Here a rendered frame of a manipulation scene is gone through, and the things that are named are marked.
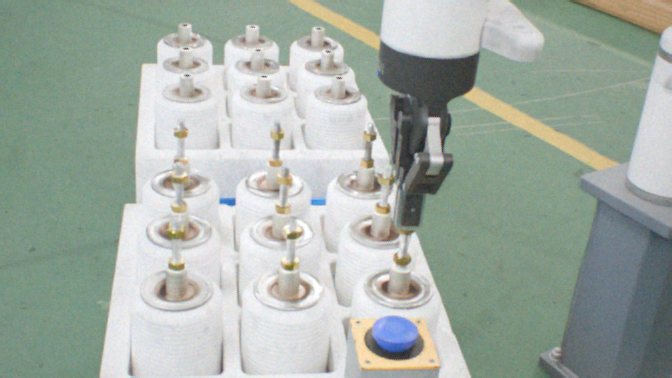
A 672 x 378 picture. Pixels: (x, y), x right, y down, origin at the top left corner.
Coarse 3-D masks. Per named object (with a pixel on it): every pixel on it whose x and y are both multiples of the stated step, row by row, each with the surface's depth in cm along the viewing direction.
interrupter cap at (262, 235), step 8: (264, 216) 111; (272, 216) 112; (256, 224) 110; (264, 224) 110; (304, 224) 111; (256, 232) 108; (264, 232) 109; (304, 232) 109; (312, 232) 109; (256, 240) 107; (264, 240) 107; (272, 240) 107; (280, 240) 107; (296, 240) 107; (304, 240) 107; (272, 248) 106; (280, 248) 106; (296, 248) 106
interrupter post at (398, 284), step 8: (392, 264) 99; (408, 264) 100; (392, 272) 99; (400, 272) 98; (408, 272) 99; (392, 280) 99; (400, 280) 99; (408, 280) 99; (392, 288) 100; (400, 288) 99; (408, 288) 100
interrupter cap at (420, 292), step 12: (372, 276) 102; (384, 276) 102; (420, 276) 103; (372, 288) 100; (384, 288) 101; (420, 288) 101; (432, 288) 101; (372, 300) 98; (384, 300) 98; (396, 300) 98; (408, 300) 98; (420, 300) 99
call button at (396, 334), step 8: (376, 320) 82; (384, 320) 82; (392, 320) 82; (400, 320) 82; (408, 320) 82; (376, 328) 81; (384, 328) 81; (392, 328) 81; (400, 328) 81; (408, 328) 81; (416, 328) 81; (376, 336) 81; (384, 336) 80; (392, 336) 80; (400, 336) 80; (408, 336) 80; (416, 336) 81; (384, 344) 80; (392, 344) 80; (400, 344) 80; (408, 344) 80
